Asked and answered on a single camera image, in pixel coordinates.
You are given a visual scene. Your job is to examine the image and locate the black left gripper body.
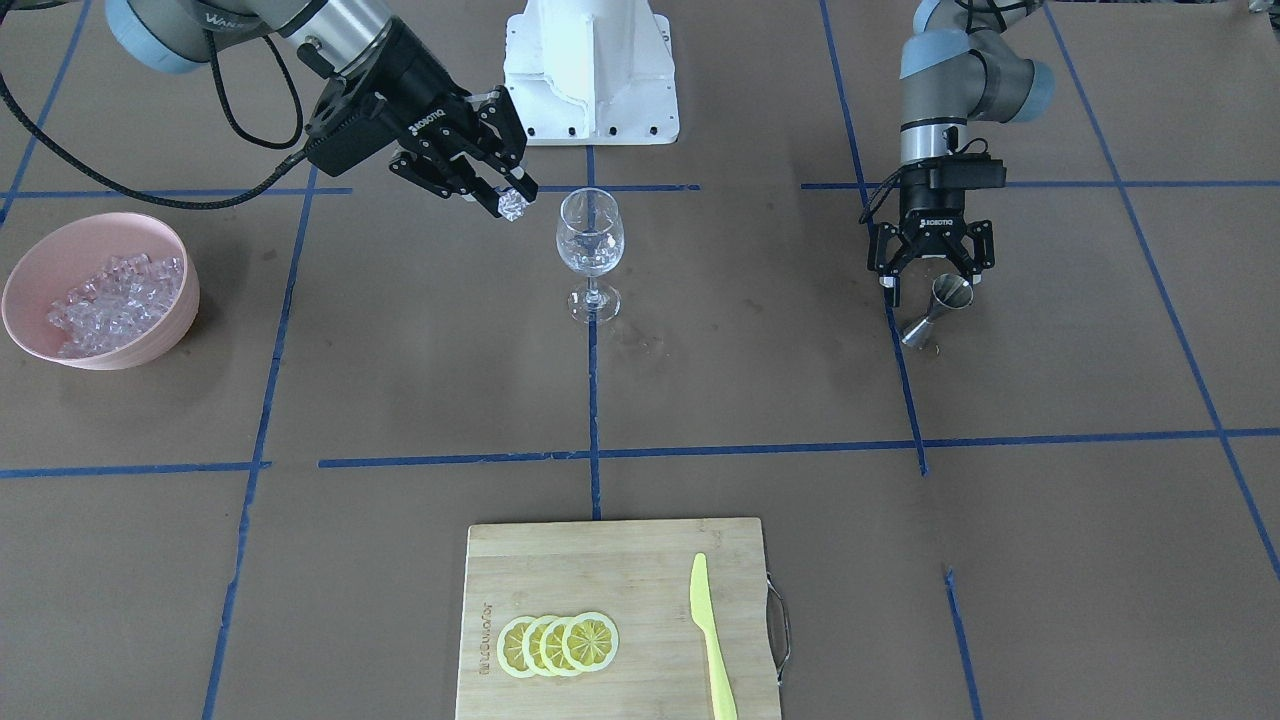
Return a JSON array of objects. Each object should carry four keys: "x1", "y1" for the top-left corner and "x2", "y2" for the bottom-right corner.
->
[{"x1": 867, "y1": 179, "x2": 996, "y2": 277}]

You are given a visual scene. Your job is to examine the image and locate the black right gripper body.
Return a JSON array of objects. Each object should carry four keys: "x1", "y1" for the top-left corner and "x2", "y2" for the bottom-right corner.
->
[{"x1": 347, "y1": 20, "x2": 483, "y2": 161}]

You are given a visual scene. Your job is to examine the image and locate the steel double jigger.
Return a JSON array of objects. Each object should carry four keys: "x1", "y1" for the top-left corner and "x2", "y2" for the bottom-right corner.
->
[{"x1": 899, "y1": 273, "x2": 975, "y2": 350}]

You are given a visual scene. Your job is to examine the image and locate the single clear ice cube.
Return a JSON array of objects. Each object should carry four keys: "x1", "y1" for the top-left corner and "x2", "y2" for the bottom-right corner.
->
[{"x1": 498, "y1": 187, "x2": 530, "y2": 222}]

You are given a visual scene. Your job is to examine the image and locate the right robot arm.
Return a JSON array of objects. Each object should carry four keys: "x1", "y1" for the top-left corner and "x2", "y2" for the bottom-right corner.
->
[{"x1": 104, "y1": 1, "x2": 538, "y2": 217}]

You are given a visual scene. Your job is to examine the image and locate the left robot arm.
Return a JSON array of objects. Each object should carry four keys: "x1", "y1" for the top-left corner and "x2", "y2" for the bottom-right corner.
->
[{"x1": 860, "y1": 1, "x2": 1056, "y2": 307}]

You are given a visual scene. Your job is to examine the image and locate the clear wine glass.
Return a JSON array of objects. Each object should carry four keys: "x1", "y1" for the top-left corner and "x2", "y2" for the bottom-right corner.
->
[{"x1": 556, "y1": 187, "x2": 625, "y2": 323}]

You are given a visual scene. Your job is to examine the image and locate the pile of clear ice cubes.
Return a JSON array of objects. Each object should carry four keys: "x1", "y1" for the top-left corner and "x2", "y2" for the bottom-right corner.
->
[{"x1": 46, "y1": 252, "x2": 186, "y2": 359}]

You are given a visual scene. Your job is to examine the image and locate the pink ribbed bowl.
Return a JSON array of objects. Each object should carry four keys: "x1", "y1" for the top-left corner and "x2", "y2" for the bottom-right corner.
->
[{"x1": 3, "y1": 211, "x2": 200, "y2": 370}]

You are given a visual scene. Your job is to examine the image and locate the bamboo cutting board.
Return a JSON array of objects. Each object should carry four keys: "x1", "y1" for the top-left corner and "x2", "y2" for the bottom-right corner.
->
[{"x1": 454, "y1": 518, "x2": 782, "y2": 719}]

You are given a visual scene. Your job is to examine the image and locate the yellow plastic knife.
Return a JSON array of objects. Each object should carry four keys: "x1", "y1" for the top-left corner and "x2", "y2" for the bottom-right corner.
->
[{"x1": 687, "y1": 552, "x2": 739, "y2": 719}]

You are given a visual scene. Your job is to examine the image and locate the lemon slice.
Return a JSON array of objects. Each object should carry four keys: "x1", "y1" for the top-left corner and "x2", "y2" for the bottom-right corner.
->
[
  {"x1": 521, "y1": 615, "x2": 561, "y2": 676},
  {"x1": 561, "y1": 611, "x2": 620, "y2": 673},
  {"x1": 498, "y1": 616, "x2": 536, "y2": 678},
  {"x1": 539, "y1": 616, "x2": 582, "y2": 676}
]

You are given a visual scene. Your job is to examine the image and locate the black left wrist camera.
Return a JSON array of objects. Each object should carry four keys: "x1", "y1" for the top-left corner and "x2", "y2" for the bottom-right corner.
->
[{"x1": 920, "y1": 152, "x2": 1007, "y2": 191}]

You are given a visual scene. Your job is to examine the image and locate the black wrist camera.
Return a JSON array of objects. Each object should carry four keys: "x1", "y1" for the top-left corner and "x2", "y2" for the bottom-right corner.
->
[
  {"x1": 920, "y1": 152, "x2": 1007, "y2": 191},
  {"x1": 305, "y1": 77, "x2": 397, "y2": 177}
]

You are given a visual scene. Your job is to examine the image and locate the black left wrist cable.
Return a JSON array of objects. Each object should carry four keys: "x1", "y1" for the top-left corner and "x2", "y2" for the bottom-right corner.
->
[{"x1": 858, "y1": 165, "x2": 906, "y2": 231}]

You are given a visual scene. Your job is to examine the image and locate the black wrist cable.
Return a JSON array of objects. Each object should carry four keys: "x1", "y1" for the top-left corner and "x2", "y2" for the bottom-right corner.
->
[
  {"x1": 0, "y1": 26, "x2": 321, "y2": 211},
  {"x1": 858, "y1": 165, "x2": 906, "y2": 231}
]

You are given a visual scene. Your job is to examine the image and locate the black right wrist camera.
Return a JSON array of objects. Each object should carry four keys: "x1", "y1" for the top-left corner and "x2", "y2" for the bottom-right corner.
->
[{"x1": 305, "y1": 77, "x2": 397, "y2": 177}]

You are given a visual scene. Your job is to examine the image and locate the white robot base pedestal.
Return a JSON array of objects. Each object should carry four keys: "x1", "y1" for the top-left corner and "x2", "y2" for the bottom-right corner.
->
[{"x1": 503, "y1": 1, "x2": 681, "y2": 146}]

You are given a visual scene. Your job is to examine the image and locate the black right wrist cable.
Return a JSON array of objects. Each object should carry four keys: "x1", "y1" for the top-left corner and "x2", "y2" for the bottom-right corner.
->
[{"x1": 0, "y1": 26, "x2": 321, "y2": 211}]

